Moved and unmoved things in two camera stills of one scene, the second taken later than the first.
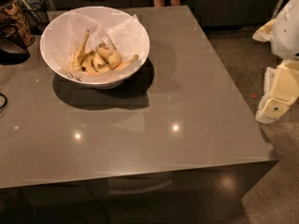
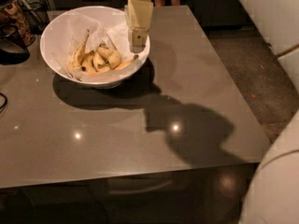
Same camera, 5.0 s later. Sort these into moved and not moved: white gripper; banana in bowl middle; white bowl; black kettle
Moved: white gripper
Not moved: black kettle; banana in bowl middle; white bowl
